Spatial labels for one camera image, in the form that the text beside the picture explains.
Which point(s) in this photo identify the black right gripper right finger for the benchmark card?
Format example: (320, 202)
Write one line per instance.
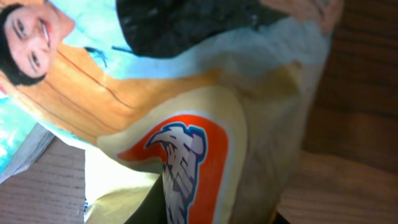
(277, 218)

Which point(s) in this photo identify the cream snack bag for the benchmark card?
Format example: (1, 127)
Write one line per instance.
(213, 96)

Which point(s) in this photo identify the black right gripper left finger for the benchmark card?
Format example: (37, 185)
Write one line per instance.
(152, 210)

